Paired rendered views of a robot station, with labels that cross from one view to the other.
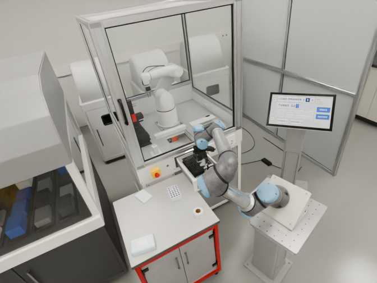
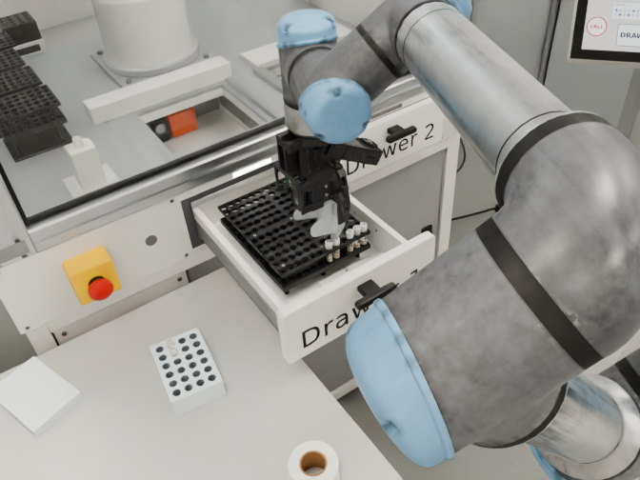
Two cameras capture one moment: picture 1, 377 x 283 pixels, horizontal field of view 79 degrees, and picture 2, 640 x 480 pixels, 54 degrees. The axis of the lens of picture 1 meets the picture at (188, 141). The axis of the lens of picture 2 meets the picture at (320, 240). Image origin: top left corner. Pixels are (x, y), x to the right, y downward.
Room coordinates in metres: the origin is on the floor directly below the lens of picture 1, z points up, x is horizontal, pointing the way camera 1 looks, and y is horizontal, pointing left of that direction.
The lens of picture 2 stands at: (0.59, 0.04, 1.60)
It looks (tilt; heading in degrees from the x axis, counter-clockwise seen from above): 41 degrees down; 351
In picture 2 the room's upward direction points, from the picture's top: 4 degrees counter-clockwise
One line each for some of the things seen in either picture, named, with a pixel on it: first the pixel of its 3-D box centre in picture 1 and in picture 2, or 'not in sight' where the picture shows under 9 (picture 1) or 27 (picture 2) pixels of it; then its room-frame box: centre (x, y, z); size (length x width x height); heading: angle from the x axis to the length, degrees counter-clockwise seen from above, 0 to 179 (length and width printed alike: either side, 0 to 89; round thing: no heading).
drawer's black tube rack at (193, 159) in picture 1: (197, 164); (292, 231); (1.44, -0.05, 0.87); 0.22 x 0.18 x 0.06; 22
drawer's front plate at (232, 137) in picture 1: (221, 144); (389, 139); (1.67, -0.29, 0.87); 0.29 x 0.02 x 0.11; 112
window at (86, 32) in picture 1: (104, 83); not in sight; (1.83, 0.60, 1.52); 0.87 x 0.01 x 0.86; 22
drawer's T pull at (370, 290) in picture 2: not in sight; (370, 290); (1.23, -0.13, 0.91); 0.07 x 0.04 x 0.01; 112
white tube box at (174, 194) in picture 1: (174, 192); (187, 370); (1.25, 0.17, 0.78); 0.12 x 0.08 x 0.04; 14
